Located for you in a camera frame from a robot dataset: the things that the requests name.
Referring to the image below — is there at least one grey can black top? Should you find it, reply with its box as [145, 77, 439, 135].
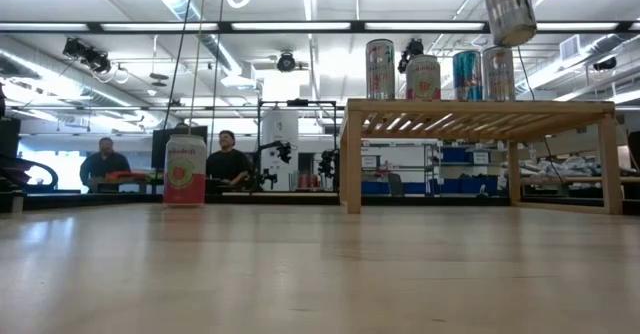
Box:
[478, 0, 538, 48]

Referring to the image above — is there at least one white Celsius can black top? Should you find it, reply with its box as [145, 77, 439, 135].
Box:
[482, 46, 517, 102]

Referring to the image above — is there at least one blue silver Red Bull can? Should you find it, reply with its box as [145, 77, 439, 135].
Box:
[452, 49, 484, 102]

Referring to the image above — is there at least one red white Spindrift can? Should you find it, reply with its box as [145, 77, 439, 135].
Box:
[405, 54, 442, 101]
[162, 133, 208, 208]

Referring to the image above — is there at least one white floral can black top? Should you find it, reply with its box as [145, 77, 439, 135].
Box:
[365, 38, 396, 101]

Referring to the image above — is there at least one wooden slatted shelf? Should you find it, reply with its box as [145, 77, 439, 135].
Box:
[338, 97, 625, 216]

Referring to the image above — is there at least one white air vent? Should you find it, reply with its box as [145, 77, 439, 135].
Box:
[558, 34, 582, 61]

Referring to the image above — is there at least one white plastic pile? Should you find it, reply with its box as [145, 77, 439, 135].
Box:
[519, 156, 601, 178]

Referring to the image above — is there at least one white cylindrical tank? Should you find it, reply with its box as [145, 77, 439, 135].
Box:
[260, 107, 301, 193]

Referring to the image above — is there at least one person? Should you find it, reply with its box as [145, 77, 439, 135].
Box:
[78, 136, 133, 194]
[204, 129, 255, 191]

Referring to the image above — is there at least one black monitor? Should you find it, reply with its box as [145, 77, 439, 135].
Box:
[150, 125, 209, 171]

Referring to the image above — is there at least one orange red object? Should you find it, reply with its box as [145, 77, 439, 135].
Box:
[103, 170, 151, 183]

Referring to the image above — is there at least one black curved bar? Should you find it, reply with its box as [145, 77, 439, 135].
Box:
[0, 153, 60, 191]

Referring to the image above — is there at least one black block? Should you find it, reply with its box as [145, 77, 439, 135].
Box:
[0, 117, 22, 159]

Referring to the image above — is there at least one black station frame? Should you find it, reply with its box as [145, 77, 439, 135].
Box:
[256, 98, 340, 195]

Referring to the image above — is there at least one black hanging cable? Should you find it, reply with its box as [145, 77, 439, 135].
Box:
[162, 0, 196, 120]
[208, 0, 227, 140]

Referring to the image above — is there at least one silver ventilation duct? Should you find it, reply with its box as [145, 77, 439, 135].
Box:
[0, 33, 186, 130]

